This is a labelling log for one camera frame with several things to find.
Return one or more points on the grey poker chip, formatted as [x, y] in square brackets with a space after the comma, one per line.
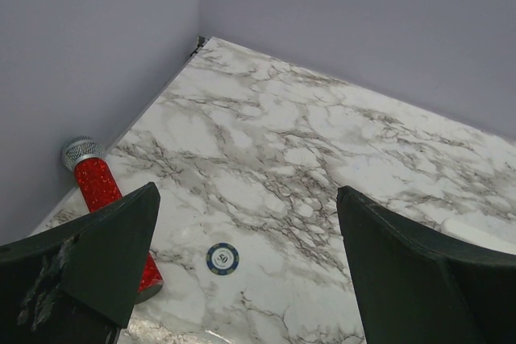
[222, 259]

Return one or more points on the red handled tool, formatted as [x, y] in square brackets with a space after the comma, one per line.
[86, 160]

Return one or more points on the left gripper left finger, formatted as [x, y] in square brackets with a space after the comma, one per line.
[78, 282]

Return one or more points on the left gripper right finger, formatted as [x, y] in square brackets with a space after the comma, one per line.
[417, 285]

